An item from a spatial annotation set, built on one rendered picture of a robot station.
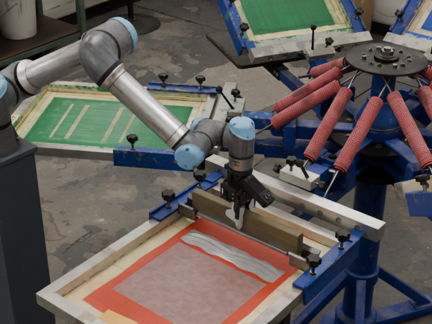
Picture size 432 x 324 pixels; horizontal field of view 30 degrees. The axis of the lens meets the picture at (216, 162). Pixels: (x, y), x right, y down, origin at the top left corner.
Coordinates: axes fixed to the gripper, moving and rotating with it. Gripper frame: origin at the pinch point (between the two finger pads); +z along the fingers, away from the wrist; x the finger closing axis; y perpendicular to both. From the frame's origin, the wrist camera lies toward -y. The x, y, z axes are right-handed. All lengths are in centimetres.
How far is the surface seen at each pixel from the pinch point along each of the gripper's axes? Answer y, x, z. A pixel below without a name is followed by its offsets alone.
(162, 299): 2.0, 36.5, 7.5
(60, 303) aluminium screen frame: 20, 59, 4
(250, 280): -12.4, 13.7, 7.5
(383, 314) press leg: -8, -97, 98
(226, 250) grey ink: 1.8, 6.9, 7.0
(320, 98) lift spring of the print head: 15, -66, -14
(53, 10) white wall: 379, -248, 86
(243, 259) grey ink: -5.4, 7.4, 6.8
